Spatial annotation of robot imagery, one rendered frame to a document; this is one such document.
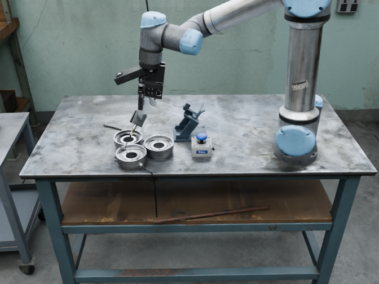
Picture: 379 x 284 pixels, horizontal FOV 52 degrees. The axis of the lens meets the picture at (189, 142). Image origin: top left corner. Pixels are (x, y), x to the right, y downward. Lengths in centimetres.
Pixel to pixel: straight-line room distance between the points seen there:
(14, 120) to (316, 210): 141
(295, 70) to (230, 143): 46
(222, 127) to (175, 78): 151
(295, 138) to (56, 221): 91
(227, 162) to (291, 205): 37
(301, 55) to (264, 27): 186
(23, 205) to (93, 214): 73
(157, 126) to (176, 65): 146
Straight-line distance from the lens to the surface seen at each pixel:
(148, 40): 122
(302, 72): 111
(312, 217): 156
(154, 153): 134
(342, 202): 152
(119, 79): 130
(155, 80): 129
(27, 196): 227
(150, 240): 217
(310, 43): 108
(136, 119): 136
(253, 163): 135
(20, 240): 197
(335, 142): 155
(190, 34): 118
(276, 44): 299
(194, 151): 134
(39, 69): 317
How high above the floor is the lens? 158
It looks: 33 degrees down
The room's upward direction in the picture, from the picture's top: straight up
